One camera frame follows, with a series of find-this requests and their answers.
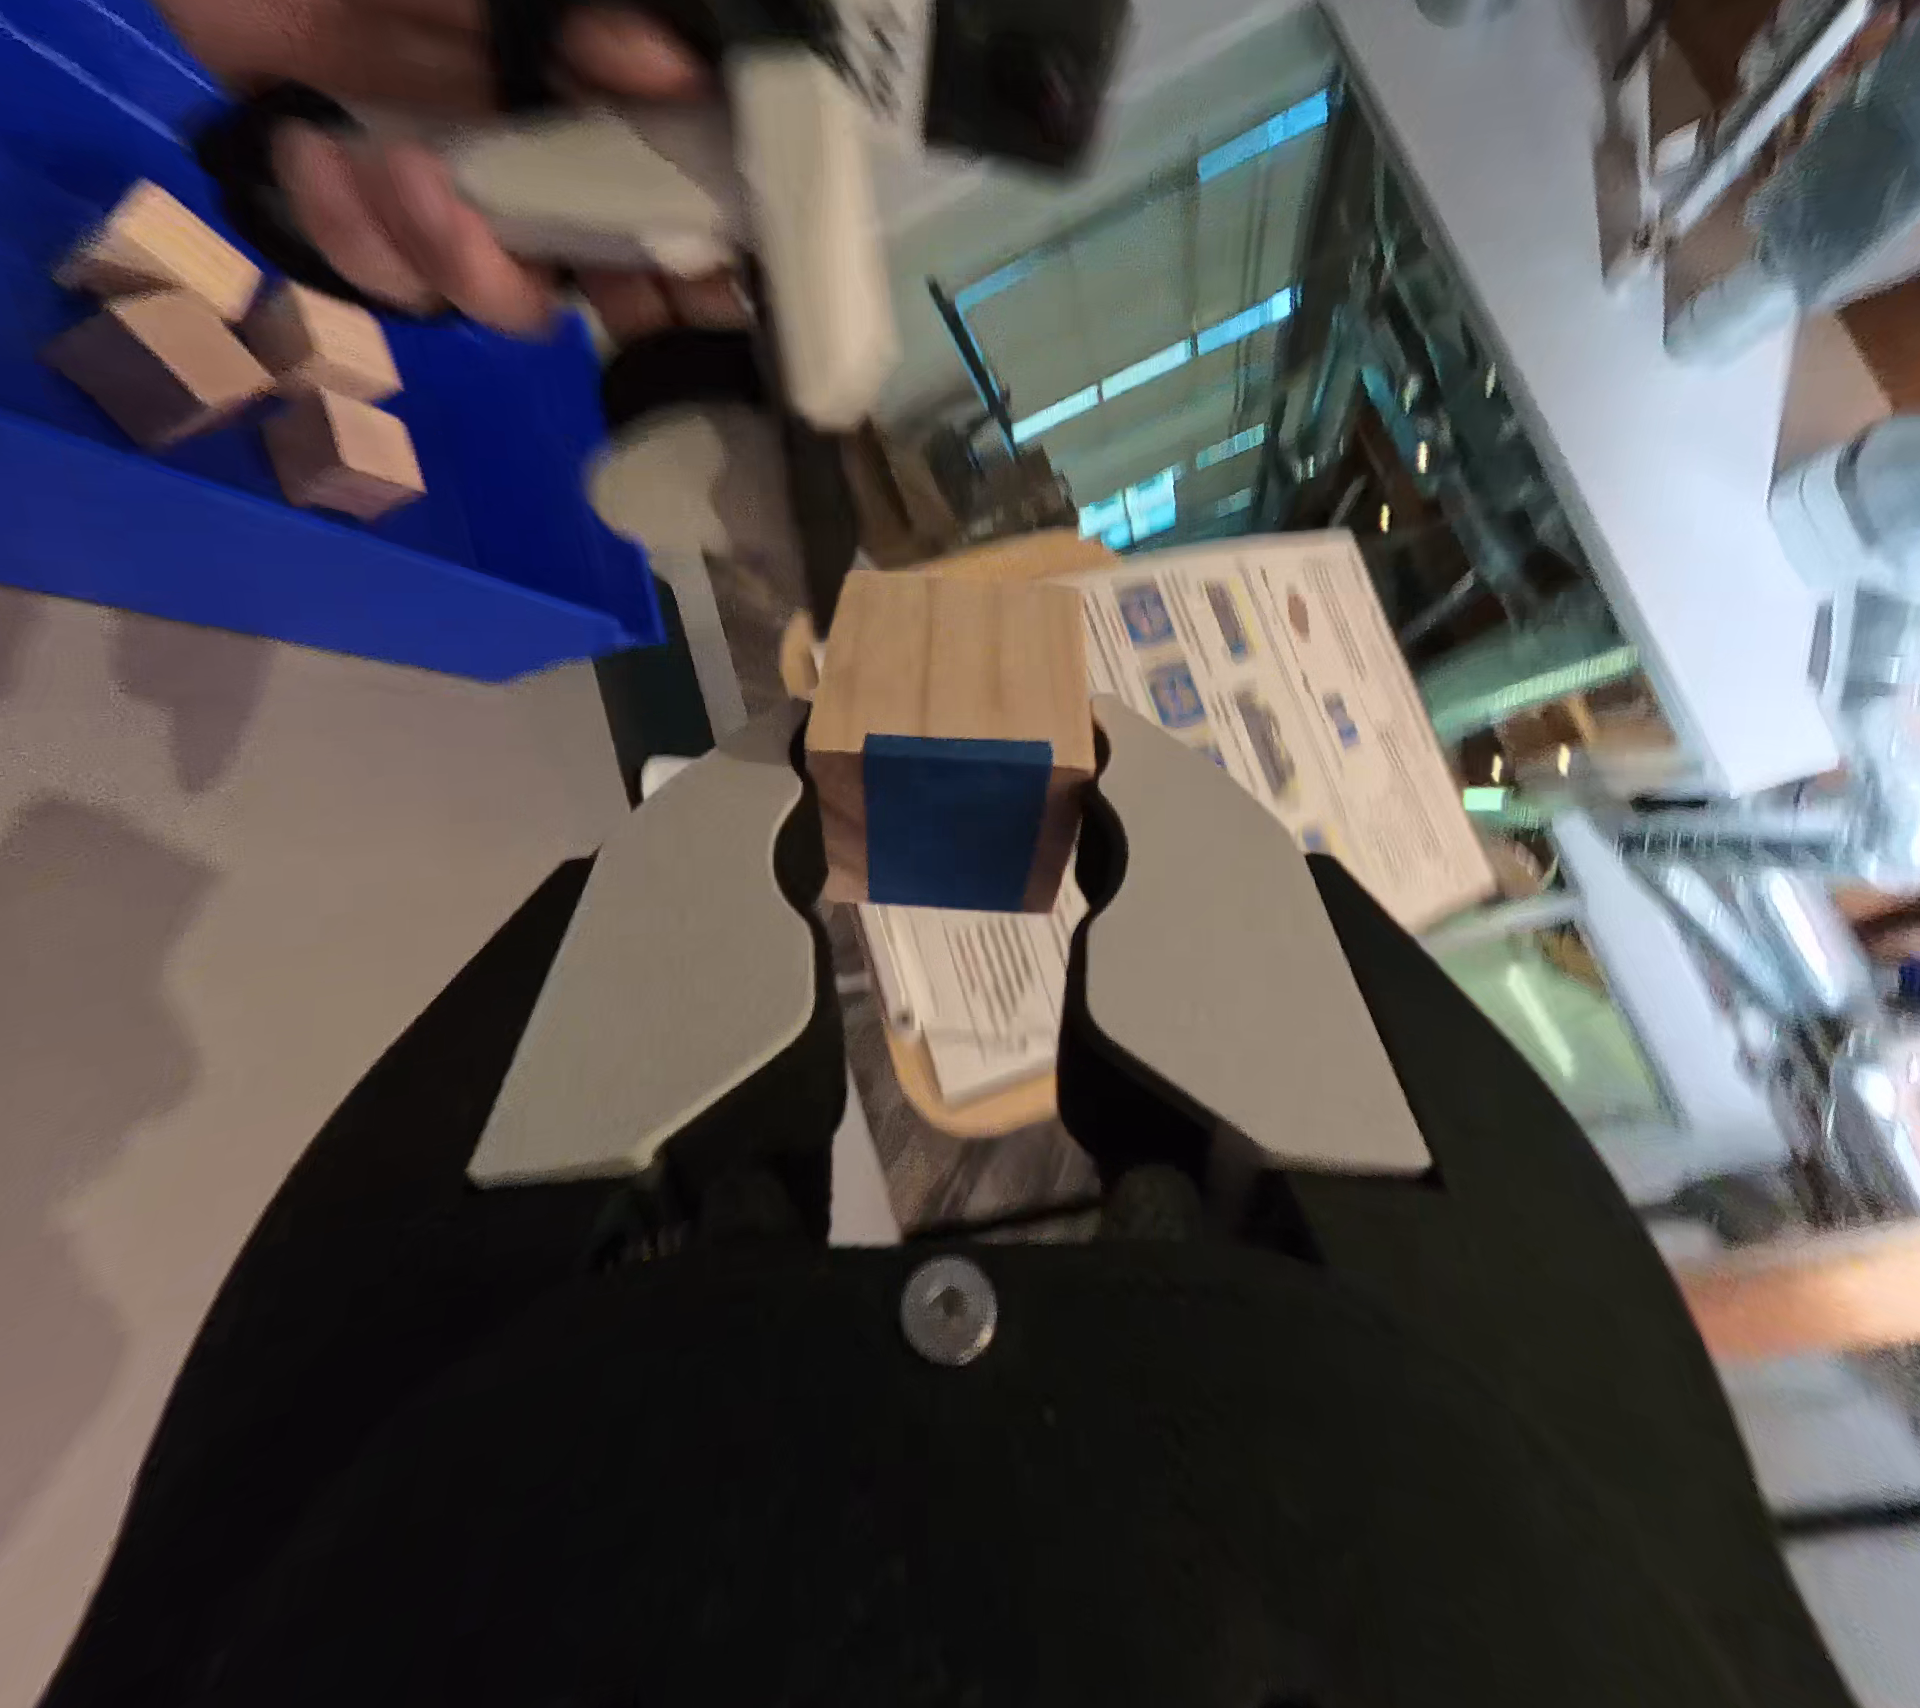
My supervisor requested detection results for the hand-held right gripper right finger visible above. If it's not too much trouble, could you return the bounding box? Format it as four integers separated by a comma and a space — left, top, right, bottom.
1055, 693, 1435, 1187

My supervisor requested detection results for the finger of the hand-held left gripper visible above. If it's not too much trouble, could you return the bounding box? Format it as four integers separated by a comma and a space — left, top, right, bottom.
726, 41, 904, 434

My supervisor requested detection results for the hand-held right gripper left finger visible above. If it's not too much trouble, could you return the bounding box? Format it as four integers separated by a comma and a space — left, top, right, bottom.
465, 700, 842, 1192

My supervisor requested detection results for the blue plastic bin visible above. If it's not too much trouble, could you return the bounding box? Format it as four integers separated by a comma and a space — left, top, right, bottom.
0, 0, 669, 689

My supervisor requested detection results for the printed instruction sheet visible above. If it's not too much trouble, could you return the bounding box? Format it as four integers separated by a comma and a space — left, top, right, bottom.
861, 528, 1502, 1098

